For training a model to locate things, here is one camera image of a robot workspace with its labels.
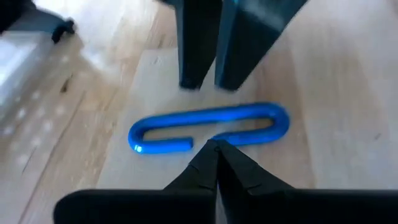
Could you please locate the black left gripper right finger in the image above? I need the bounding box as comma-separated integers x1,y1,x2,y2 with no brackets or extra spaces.
216,139,398,224

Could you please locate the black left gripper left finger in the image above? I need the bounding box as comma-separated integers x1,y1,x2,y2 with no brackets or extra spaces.
53,139,219,224

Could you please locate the black perforated metal pegboard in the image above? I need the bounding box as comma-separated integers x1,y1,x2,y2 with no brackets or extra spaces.
0,0,76,44

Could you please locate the blue T-handle hex key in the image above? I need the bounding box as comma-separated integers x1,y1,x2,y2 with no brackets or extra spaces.
127,101,291,156

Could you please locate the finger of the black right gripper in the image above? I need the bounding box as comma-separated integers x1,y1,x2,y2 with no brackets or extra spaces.
213,0,309,91
158,0,224,90

